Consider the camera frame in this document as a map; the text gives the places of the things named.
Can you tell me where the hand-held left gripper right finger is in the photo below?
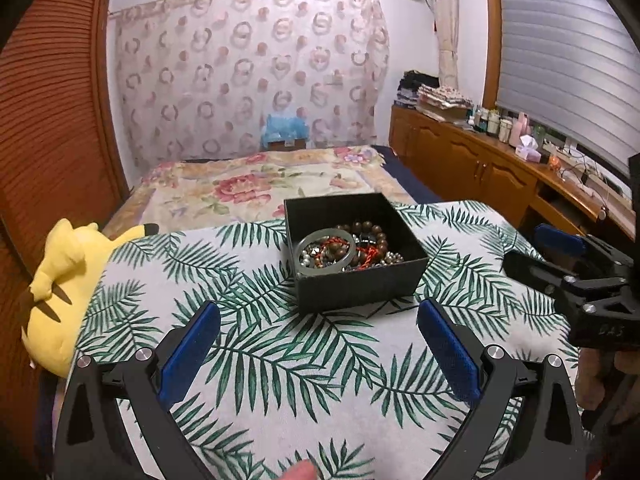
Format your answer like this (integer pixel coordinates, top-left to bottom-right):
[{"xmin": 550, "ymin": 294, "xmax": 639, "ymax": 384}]
[{"xmin": 416, "ymin": 297, "xmax": 588, "ymax": 480}]

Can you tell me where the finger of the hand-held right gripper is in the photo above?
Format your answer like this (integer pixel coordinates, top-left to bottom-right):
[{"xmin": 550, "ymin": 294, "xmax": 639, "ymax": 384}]
[
  {"xmin": 502, "ymin": 250, "xmax": 583, "ymax": 295},
  {"xmin": 532, "ymin": 224, "xmax": 640, "ymax": 281}
]

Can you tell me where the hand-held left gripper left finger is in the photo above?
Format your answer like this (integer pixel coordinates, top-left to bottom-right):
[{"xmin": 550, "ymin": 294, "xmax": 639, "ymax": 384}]
[{"xmin": 52, "ymin": 301, "xmax": 222, "ymax": 480}]

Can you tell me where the pearl necklace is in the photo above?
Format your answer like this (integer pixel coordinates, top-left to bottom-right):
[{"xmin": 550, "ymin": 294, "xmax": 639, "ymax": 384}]
[{"xmin": 299, "ymin": 246, "xmax": 406, "ymax": 272}]

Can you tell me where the black jewelry box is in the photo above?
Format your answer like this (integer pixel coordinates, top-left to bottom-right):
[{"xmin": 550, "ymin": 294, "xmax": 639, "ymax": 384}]
[{"xmin": 284, "ymin": 192, "xmax": 430, "ymax": 313}]

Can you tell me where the red string bracelet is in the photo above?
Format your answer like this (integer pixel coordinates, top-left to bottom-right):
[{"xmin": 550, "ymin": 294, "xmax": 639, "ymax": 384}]
[{"xmin": 320, "ymin": 239, "xmax": 377, "ymax": 272}]

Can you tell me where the brown wooden bead bracelet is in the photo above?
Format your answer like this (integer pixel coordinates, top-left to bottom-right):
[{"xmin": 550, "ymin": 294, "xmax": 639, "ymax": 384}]
[{"xmin": 334, "ymin": 220, "xmax": 391, "ymax": 268}]

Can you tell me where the pale green jade bangle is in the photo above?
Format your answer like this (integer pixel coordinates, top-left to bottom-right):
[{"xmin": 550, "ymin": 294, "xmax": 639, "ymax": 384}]
[{"xmin": 295, "ymin": 230, "xmax": 359, "ymax": 277}]

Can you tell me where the person's right hand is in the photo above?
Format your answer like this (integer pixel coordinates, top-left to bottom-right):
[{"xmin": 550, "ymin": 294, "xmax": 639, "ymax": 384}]
[{"xmin": 574, "ymin": 347, "xmax": 640, "ymax": 413}]

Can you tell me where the person's left hand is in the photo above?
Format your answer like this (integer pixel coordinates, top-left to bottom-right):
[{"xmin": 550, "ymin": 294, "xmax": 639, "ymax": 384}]
[{"xmin": 277, "ymin": 460, "xmax": 319, "ymax": 480}]

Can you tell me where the green leaf print tablecloth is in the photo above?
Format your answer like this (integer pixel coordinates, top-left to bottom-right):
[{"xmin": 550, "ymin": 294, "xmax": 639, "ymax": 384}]
[{"xmin": 52, "ymin": 200, "xmax": 586, "ymax": 480}]

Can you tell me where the pink tissue box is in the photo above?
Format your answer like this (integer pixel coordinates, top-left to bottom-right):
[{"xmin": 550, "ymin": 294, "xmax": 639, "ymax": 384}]
[{"xmin": 515, "ymin": 135, "xmax": 544, "ymax": 163}]

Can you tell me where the wooden cabinet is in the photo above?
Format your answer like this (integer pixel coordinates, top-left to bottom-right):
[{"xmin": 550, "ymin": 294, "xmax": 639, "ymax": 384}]
[{"xmin": 389, "ymin": 104, "xmax": 640, "ymax": 243}]

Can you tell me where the yellow plush toy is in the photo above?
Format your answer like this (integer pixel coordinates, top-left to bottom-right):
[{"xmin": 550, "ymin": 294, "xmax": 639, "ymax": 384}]
[{"xmin": 22, "ymin": 218, "xmax": 160, "ymax": 378}]

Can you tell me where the group of small bottles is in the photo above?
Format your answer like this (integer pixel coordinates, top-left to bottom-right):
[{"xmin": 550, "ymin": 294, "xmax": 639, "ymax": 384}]
[{"xmin": 469, "ymin": 104, "xmax": 516, "ymax": 143}]

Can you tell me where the floral bed blanket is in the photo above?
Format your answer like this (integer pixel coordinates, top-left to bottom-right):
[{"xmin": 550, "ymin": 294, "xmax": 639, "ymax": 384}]
[{"xmin": 102, "ymin": 145, "xmax": 417, "ymax": 238}]

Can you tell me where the stack of folded clothes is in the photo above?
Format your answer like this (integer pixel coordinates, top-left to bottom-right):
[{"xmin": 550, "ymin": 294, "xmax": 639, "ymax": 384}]
[{"xmin": 397, "ymin": 71, "xmax": 474, "ymax": 122}]

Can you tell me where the grey window blind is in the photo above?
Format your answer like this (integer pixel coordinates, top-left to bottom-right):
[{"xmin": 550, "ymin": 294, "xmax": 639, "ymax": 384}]
[{"xmin": 495, "ymin": 0, "xmax": 640, "ymax": 177}]

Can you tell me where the blue bag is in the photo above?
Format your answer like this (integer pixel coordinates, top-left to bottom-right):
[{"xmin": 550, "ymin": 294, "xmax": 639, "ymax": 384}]
[{"xmin": 260, "ymin": 107, "xmax": 312, "ymax": 147}]

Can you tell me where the hanging lace cloth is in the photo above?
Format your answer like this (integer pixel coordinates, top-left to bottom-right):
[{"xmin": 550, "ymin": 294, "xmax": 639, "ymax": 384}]
[{"xmin": 434, "ymin": 0, "xmax": 462, "ymax": 92}]

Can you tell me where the wooden slatted wardrobe door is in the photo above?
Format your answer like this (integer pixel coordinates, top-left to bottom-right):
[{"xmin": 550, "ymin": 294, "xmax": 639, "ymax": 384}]
[{"xmin": 0, "ymin": 0, "xmax": 135, "ymax": 411}]

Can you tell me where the white power strip with cables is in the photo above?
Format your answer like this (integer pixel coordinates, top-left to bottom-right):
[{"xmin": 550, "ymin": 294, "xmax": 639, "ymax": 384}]
[{"xmin": 544, "ymin": 141, "xmax": 633, "ymax": 198}]

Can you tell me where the wooden window frame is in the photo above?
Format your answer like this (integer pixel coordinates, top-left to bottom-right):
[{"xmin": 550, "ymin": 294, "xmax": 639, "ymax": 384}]
[{"xmin": 481, "ymin": 0, "xmax": 503, "ymax": 108}]

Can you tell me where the sheer ring pattern curtain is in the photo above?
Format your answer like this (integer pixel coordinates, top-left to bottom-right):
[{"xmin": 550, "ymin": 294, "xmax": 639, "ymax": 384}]
[{"xmin": 110, "ymin": 0, "xmax": 392, "ymax": 172}]

